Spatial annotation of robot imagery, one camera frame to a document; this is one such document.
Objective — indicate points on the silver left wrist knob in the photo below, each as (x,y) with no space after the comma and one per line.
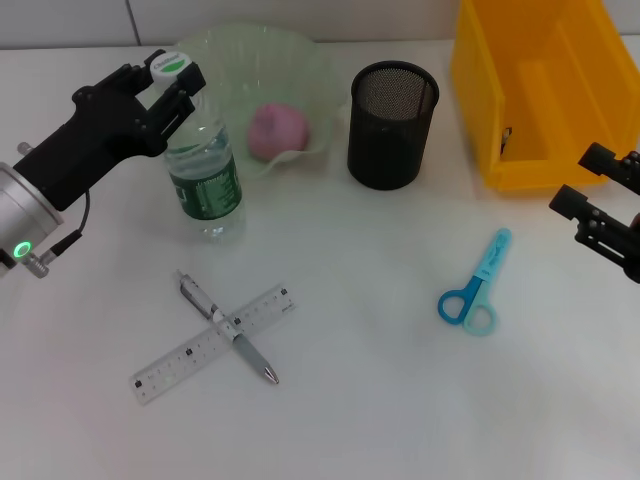
(23,148)

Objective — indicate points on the clear plastic ruler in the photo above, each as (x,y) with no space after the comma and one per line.
(170,370)

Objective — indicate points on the pink peach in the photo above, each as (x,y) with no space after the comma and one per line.
(277,132)

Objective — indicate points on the black mesh pen holder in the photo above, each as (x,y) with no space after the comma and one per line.
(390,140)

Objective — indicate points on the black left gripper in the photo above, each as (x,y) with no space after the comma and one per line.
(95,135)

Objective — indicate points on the silver white pen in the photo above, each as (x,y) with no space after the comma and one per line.
(250,352)

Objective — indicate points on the clear water bottle green label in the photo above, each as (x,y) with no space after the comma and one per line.
(210,190)

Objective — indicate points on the translucent green fruit bowl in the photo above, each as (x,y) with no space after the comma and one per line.
(270,75)

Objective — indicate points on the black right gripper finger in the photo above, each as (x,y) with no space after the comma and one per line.
(620,167)
(605,235)

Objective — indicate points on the yellow plastic bin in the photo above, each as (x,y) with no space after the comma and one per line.
(545,75)

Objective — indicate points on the blue scissors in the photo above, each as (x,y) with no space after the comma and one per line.
(487,267)

